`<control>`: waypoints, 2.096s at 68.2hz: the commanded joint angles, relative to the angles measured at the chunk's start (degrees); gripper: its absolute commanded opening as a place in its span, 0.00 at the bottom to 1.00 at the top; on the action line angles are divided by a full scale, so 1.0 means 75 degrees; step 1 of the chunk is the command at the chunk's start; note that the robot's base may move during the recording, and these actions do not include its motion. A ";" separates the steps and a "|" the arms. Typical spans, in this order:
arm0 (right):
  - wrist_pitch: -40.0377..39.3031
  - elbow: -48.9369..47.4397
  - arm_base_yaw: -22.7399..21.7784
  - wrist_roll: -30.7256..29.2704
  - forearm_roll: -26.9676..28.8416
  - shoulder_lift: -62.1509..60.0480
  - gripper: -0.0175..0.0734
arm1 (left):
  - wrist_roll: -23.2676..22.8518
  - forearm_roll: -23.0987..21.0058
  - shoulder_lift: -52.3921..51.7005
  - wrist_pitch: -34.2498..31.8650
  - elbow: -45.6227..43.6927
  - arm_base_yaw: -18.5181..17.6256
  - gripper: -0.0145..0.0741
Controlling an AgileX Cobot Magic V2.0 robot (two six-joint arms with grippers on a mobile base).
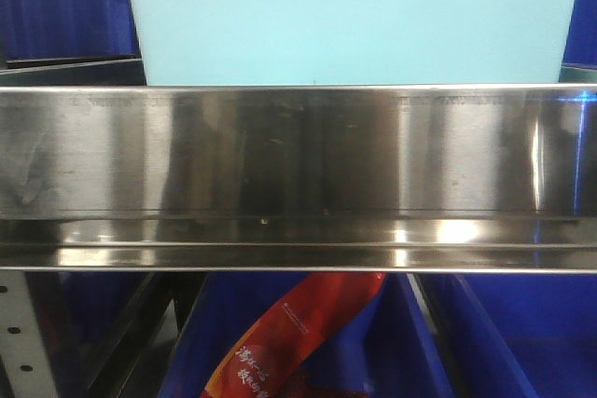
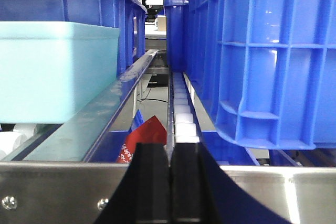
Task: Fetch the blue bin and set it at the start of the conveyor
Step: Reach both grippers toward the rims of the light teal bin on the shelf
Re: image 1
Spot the light blue plastic bin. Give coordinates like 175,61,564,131
131,0,575,86

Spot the red printed snack bag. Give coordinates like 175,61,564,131
201,272,385,397

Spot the dark blue crate lower middle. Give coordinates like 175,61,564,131
158,271,454,397

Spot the dark blue crate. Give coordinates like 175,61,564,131
1,0,138,61
421,274,596,397
158,271,454,397

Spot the dark blue crate lower right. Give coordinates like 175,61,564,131
421,274,596,397

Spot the dark blue crate upper left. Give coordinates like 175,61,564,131
1,0,138,61

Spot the stainless steel shelf rail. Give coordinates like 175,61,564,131
1,84,596,273

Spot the white perforated rack post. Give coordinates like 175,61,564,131
1,271,55,397

